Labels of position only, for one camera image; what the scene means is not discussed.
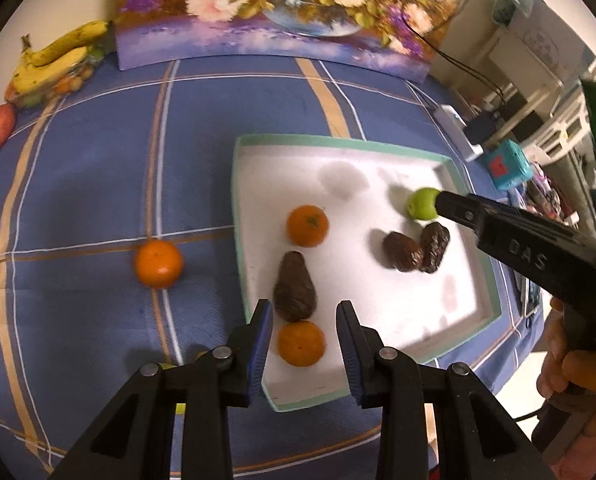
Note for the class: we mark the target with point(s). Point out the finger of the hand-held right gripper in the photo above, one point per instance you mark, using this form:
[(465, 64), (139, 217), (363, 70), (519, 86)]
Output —
[(458, 207)]

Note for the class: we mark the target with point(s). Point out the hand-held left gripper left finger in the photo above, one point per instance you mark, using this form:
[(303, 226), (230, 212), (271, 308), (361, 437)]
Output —
[(260, 345)]

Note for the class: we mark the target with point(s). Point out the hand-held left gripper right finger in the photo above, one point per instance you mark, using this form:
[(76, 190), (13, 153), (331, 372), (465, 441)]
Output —
[(350, 350)]

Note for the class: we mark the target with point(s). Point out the orange tangerine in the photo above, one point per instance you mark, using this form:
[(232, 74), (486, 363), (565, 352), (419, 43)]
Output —
[(307, 225), (158, 263), (301, 343)]

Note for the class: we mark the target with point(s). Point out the elongated wrinkled dark fruit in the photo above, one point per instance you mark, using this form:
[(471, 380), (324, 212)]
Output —
[(434, 246)]

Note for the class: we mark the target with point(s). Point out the dark brown avocado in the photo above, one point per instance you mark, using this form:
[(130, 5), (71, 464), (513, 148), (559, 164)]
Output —
[(294, 287)]

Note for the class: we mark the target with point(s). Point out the white tray with teal rim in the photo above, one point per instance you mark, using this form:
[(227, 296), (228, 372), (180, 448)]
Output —
[(358, 280)]

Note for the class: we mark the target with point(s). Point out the round wrinkled dark fruit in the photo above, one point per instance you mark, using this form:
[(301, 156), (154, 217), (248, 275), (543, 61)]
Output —
[(402, 251)]

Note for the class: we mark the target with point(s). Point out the person's right forearm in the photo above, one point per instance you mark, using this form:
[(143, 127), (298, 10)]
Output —
[(595, 460)]

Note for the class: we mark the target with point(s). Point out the person's right hand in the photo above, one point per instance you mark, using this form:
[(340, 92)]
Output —
[(590, 377)]

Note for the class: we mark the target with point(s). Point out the smartphone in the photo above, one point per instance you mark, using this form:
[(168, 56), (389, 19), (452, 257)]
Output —
[(530, 297)]

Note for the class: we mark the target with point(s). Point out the teal toy box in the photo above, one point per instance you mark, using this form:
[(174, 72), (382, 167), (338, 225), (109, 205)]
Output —
[(507, 165)]

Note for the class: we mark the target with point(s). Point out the clear tray of trinkets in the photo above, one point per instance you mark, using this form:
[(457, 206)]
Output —
[(545, 187)]

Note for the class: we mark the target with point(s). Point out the black charger plug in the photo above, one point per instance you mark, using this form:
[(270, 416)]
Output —
[(483, 129)]

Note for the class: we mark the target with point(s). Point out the white power strip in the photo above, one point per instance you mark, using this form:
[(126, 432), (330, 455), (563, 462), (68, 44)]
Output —
[(453, 125)]

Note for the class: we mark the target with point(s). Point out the white lattice panel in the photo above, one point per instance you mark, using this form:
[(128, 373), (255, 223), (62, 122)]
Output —
[(563, 115)]

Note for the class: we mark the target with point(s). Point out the white wooden stand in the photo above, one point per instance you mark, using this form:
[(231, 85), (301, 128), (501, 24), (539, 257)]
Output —
[(523, 60)]

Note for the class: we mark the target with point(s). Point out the teal hanging ornament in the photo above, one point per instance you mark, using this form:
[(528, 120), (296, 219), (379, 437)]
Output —
[(505, 7)]

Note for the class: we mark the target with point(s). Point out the blue plaid tablecloth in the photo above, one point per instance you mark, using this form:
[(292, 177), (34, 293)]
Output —
[(77, 210)]

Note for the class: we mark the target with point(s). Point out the flower painting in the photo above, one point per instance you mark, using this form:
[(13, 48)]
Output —
[(278, 10)]

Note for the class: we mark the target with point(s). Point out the yellow banana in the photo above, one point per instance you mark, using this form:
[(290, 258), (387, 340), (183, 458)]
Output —
[(72, 40), (45, 70)]

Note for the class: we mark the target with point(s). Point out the white wall board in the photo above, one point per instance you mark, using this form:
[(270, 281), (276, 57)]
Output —
[(553, 45)]

